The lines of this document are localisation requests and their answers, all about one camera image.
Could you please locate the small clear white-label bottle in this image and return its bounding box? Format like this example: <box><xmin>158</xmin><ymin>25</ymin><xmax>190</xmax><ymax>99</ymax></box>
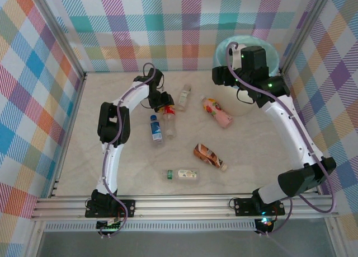
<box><xmin>177</xmin><ymin>84</ymin><xmax>192</xmax><ymax>112</ymax></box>

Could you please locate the red label cola bottle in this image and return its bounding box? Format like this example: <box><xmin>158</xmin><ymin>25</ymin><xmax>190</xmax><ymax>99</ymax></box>
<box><xmin>163</xmin><ymin>105</ymin><xmax>177</xmax><ymax>140</ymax></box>

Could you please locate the blue label water bottle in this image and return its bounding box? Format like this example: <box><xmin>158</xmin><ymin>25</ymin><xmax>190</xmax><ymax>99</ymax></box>
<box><xmin>150</xmin><ymin>114</ymin><xmax>164</xmax><ymax>148</ymax></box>

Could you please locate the brown chocolate drink bottle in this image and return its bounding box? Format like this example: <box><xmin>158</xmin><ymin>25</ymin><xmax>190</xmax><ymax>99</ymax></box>
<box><xmin>194</xmin><ymin>143</ymin><xmax>228</xmax><ymax>172</ymax></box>

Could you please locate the light green bin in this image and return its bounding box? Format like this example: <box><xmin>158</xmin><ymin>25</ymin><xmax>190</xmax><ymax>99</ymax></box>
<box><xmin>213</xmin><ymin>35</ymin><xmax>281</xmax><ymax>86</ymax></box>

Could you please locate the pink juice bottle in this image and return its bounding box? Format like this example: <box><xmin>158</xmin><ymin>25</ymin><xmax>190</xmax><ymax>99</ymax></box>
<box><xmin>200</xmin><ymin>95</ymin><xmax>233</xmax><ymax>128</ymax></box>

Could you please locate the clear green-label bottle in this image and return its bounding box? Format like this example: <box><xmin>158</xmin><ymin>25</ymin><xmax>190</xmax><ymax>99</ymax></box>
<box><xmin>161</xmin><ymin>168</ymin><xmax>201</xmax><ymax>183</ymax></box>

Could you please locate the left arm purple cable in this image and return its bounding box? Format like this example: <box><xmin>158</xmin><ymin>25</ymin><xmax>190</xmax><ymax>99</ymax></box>
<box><xmin>97</xmin><ymin>62</ymin><xmax>157</xmax><ymax>238</ymax></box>

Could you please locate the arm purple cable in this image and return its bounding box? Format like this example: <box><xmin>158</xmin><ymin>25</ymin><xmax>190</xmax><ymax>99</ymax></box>
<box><xmin>226</xmin><ymin>42</ymin><xmax>337</xmax><ymax>237</ymax></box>
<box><xmin>97</xmin><ymin>62</ymin><xmax>157</xmax><ymax>238</ymax></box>

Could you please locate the aluminium frame post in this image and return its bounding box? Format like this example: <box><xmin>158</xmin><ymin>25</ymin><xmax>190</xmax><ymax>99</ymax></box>
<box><xmin>29</xmin><ymin>0</ymin><xmax>87</xmax><ymax>83</ymax></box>
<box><xmin>279</xmin><ymin>0</ymin><xmax>335</xmax><ymax>76</ymax></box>

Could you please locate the wide aluminium base rail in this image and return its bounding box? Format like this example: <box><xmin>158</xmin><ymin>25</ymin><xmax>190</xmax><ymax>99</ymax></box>
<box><xmin>30</xmin><ymin>194</ymin><xmax>340</xmax><ymax>221</ymax></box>

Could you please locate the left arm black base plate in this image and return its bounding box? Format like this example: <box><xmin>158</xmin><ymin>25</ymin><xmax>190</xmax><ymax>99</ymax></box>
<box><xmin>84</xmin><ymin>199</ymin><xmax>137</xmax><ymax>219</ymax></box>

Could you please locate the slotted grey cable duct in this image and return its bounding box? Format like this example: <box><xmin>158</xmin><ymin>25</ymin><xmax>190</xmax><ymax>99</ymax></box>
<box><xmin>44</xmin><ymin>222</ymin><xmax>257</xmax><ymax>232</ymax></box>

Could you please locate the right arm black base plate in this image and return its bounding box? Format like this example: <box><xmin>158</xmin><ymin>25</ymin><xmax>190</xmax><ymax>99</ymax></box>
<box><xmin>233</xmin><ymin>197</ymin><xmax>286</xmax><ymax>217</ymax></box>

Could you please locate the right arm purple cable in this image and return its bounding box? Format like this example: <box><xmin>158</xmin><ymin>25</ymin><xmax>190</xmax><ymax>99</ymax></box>
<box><xmin>226</xmin><ymin>42</ymin><xmax>337</xmax><ymax>237</ymax></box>

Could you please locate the aluminium frame leg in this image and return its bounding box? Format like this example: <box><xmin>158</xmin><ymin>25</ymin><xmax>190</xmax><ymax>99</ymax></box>
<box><xmin>326</xmin><ymin>217</ymin><xmax>346</xmax><ymax>257</ymax></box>
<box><xmin>26</xmin><ymin>220</ymin><xmax>47</xmax><ymax>257</ymax></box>

